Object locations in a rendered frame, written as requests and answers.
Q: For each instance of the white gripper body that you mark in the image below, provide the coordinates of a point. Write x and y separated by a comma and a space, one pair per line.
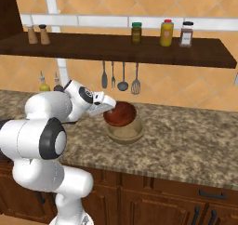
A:
101, 106

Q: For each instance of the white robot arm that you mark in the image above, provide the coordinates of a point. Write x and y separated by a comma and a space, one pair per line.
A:
40, 140

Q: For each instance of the reddish-brown wooden bowl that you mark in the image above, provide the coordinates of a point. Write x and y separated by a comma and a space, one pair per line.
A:
121, 113

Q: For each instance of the tan wooden bowl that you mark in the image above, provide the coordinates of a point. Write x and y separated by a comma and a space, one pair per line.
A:
127, 134

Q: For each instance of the grey hanging spoon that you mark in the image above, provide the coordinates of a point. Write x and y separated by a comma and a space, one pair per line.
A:
104, 80

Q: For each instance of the grey hanging ladle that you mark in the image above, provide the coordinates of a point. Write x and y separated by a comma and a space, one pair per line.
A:
122, 86

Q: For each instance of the grey hanging fork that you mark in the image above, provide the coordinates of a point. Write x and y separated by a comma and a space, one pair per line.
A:
113, 79

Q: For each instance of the grey hanging slotted spatula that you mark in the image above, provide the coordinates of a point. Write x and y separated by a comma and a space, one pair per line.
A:
135, 86

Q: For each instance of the dark oil bottle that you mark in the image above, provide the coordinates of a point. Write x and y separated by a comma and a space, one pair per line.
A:
58, 87

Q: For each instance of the yellow oil bottle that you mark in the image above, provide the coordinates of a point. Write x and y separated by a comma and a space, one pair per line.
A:
44, 87

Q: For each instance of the green jar with green lid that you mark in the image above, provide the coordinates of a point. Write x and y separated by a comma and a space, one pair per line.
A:
136, 34

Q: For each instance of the wooden shaker with black cap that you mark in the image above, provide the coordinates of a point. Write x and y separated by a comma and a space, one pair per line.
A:
44, 36

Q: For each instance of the yellow bottle with red cap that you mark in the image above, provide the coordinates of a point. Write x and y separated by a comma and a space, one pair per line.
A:
166, 33

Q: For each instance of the wooden cupboard door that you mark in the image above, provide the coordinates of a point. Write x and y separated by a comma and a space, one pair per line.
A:
9, 197
103, 204
155, 210
227, 216

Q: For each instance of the wooden shaker with white cap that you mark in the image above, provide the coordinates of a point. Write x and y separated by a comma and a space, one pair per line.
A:
32, 36

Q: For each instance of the brown spice jar, black lid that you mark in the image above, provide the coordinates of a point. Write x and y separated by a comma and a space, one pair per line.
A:
186, 35

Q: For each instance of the wooden drawer front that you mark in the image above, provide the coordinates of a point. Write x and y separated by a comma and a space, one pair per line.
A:
182, 191

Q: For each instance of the dark wooden wall shelf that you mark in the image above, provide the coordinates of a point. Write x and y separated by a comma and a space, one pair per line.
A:
108, 50

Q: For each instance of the dark wooden wall cabinet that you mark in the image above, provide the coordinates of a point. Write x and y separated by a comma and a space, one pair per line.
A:
9, 11

